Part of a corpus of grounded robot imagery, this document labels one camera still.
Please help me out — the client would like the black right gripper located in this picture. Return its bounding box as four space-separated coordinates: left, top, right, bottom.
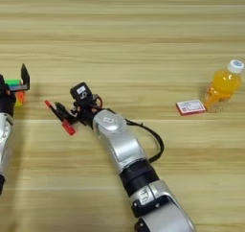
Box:
54 98 104 128

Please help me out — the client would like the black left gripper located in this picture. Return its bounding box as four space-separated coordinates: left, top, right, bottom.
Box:
0 63 31 115

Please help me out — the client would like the colourful puzzle cube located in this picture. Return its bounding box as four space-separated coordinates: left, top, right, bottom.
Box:
4 78 27 107

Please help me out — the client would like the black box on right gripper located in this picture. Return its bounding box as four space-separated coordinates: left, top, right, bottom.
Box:
69 81 94 105

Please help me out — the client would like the orange juice bottle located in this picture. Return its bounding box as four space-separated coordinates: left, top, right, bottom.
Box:
202 58 245 114

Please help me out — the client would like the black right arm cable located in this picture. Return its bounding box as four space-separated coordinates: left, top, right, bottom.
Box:
104 107 166 164

